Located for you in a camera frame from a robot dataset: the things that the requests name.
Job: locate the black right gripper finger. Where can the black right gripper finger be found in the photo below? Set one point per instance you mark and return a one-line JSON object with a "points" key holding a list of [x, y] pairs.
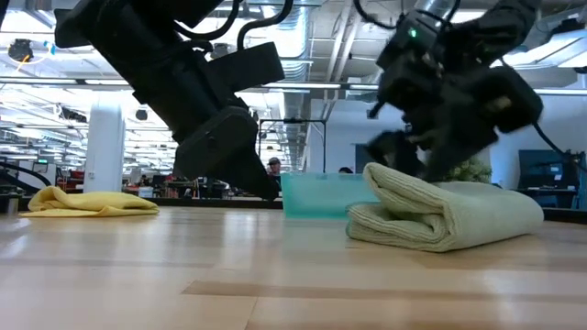
{"points": [[396, 151], [509, 101]]}

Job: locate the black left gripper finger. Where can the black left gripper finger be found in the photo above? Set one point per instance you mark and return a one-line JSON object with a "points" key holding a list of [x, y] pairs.
{"points": [[250, 183], [220, 142]]}

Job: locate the pale green microfiber towel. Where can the pale green microfiber towel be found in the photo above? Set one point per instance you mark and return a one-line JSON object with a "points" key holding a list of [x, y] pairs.
{"points": [[458, 215]]}

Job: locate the yellow microfiber towel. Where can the yellow microfiber towel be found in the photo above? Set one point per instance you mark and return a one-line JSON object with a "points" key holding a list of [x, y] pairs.
{"points": [[87, 204]]}

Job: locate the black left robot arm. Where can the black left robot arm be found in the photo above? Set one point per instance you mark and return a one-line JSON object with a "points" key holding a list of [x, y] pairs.
{"points": [[151, 11]]}

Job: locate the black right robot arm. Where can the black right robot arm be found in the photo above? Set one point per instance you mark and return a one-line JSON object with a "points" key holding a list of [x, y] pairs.
{"points": [[495, 27]]}

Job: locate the person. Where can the person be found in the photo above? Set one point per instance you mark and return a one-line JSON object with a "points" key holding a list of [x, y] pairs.
{"points": [[274, 165], [346, 170]]}

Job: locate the teal plastic bin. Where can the teal plastic bin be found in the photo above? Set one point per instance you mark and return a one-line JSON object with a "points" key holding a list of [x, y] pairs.
{"points": [[321, 197]]}

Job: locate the green plant in grey pot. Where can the green plant in grey pot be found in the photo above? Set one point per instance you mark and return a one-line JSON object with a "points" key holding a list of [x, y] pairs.
{"points": [[472, 172]]}

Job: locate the dark blue equipment cabinet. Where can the dark blue equipment cabinet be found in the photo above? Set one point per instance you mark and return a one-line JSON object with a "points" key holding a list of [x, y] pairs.
{"points": [[550, 176]]}

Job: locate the white building pillar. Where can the white building pillar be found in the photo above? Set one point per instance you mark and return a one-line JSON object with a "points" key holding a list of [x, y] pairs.
{"points": [[104, 146]]}

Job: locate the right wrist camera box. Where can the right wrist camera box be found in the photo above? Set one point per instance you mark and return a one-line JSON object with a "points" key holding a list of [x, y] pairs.
{"points": [[408, 39]]}

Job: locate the black metal frame stand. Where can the black metal frame stand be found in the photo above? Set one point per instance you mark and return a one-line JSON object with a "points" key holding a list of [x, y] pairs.
{"points": [[293, 121]]}

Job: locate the long ceiling light rail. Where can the long ceiling light rail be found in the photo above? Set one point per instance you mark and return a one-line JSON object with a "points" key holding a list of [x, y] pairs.
{"points": [[312, 85]]}

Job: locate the silver ribbed ventilation duct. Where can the silver ribbed ventilation duct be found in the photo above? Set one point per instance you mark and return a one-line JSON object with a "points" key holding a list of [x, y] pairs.
{"points": [[293, 46]]}

